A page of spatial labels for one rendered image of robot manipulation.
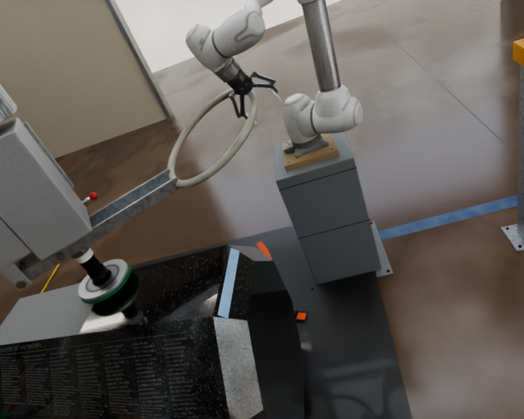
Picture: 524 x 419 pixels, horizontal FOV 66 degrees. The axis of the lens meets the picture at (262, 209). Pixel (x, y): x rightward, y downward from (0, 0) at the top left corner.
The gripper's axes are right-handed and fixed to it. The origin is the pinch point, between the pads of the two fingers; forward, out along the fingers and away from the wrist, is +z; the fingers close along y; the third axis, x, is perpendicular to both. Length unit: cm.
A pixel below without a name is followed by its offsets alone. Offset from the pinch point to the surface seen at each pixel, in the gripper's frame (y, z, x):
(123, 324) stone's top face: 87, -1, 44
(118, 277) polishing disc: 86, -4, 23
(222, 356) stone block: 62, 17, 69
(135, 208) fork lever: 60, -17, 16
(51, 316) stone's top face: 119, -11, 21
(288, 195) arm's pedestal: 23, 50, -13
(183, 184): 40.5, -10.5, 16.4
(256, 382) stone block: 61, 31, 75
